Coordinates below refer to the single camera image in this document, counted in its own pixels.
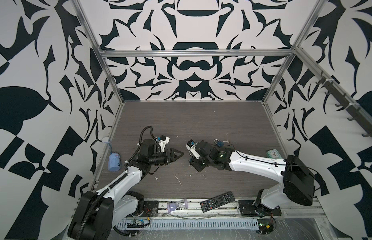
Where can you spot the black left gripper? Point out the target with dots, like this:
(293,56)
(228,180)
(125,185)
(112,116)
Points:
(172,158)

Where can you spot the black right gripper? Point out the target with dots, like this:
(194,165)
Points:
(195,164)

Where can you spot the blue padlock with key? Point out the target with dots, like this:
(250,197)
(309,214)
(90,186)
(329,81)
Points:
(219,143)

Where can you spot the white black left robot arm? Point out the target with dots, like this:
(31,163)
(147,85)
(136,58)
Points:
(99,212)

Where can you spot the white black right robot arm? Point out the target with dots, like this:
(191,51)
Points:
(295,181)

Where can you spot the black remote control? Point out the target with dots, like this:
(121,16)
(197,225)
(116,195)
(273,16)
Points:
(217,202)

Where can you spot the clear safety glasses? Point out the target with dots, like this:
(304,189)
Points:
(180,205)

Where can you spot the teal alarm clock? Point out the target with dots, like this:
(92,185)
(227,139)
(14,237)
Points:
(274,154)

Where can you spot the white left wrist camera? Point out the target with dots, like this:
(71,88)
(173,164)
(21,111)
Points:
(161,142)

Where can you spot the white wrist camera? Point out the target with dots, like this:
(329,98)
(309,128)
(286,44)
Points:
(191,146)
(161,142)

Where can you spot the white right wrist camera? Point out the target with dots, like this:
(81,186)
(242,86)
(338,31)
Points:
(191,146)

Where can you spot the white slotted cable duct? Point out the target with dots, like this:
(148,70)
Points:
(199,224)

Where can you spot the light blue device left wall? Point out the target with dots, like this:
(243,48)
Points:
(114,163)

